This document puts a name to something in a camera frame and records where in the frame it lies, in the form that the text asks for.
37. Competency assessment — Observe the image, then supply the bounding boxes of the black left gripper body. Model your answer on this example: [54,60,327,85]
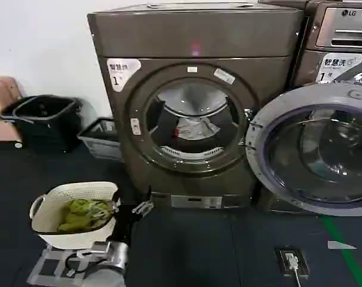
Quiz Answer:
[111,205,143,243]

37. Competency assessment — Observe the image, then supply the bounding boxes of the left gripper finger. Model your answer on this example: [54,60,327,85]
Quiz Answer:
[131,185,154,215]
[111,185,122,210]

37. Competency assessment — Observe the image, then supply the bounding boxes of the green cloth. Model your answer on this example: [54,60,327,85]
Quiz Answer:
[56,198,115,234]

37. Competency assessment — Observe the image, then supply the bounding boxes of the white plastic laundry basket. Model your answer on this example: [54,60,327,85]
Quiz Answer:
[29,181,119,251]

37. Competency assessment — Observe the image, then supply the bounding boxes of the grey checkered floor marker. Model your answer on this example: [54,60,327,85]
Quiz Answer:
[26,246,92,286]

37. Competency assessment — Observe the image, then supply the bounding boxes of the white and red clothes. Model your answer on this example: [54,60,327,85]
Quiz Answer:
[172,115,222,141]

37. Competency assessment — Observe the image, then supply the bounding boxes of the black plastic bin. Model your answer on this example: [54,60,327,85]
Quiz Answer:
[0,94,83,154]

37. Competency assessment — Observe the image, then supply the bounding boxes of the grey dryer with open door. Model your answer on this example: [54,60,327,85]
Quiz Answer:
[86,2,305,210]

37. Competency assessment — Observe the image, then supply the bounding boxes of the pink wooden cabinet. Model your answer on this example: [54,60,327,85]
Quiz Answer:
[0,76,23,148]

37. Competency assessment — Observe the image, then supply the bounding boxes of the floor socket box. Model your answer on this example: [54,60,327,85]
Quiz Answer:
[274,246,310,277]

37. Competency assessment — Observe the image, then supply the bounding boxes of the round glass dryer door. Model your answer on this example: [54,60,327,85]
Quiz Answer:
[244,84,362,216]

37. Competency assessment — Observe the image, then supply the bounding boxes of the white floor tape piece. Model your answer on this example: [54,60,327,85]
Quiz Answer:
[327,240,357,250]

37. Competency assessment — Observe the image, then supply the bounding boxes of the green floor tape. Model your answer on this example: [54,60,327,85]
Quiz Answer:
[321,215,362,287]

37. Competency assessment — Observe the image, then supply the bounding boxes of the grey dryer with closed door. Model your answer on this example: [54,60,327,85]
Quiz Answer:
[287,50,362,213]

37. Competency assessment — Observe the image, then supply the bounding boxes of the grey dryer with silver panel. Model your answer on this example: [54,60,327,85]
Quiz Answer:
[305,0,362,55]

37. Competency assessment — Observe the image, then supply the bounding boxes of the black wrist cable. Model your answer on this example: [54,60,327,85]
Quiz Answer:
[64,250,96,274]

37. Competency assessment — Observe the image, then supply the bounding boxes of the white plug with cable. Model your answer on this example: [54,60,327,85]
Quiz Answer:
[285,252,303,287]

